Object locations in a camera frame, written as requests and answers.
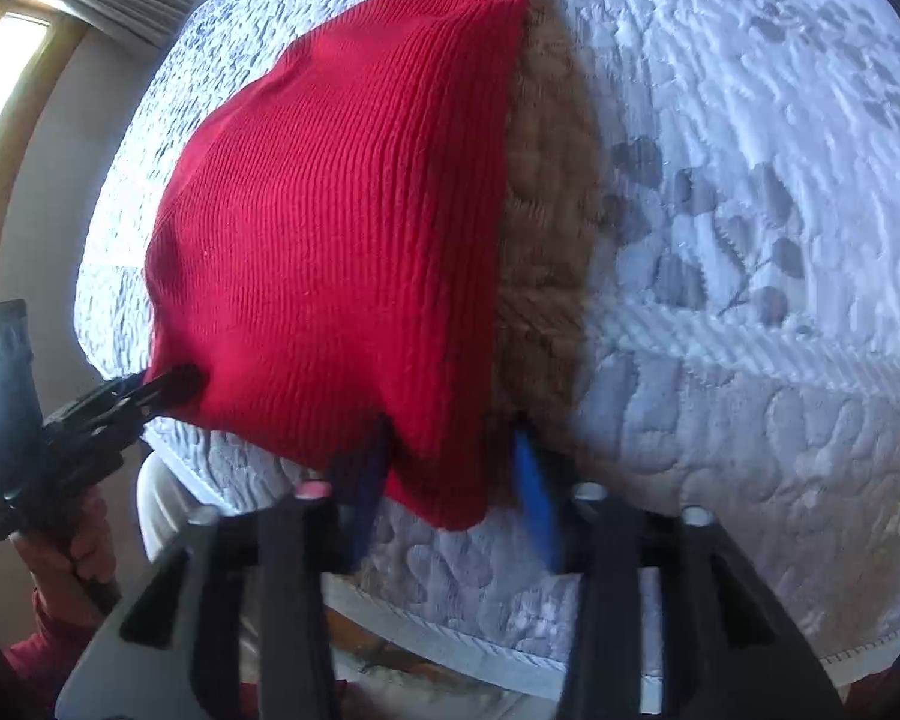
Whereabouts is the grey curtain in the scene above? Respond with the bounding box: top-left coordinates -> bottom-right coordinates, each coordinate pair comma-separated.
59,0 -> 193,54

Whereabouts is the blue-grey quilted bedspread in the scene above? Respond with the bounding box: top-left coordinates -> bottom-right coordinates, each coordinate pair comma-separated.
74,0 -> 900,687

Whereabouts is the person's left forearm red sleeve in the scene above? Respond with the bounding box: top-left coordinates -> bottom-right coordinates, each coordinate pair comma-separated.
4,590 -> 97,715

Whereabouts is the person's left hand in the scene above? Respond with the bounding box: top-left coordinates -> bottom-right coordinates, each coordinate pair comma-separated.
11,488 -> 116,628

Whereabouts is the window with wooden frame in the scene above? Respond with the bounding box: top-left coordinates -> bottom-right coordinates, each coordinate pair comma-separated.
0,0 -> 87,247

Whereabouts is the red knit sweater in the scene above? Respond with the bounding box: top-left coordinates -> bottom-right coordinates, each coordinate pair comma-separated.
146,0 -> 528,530

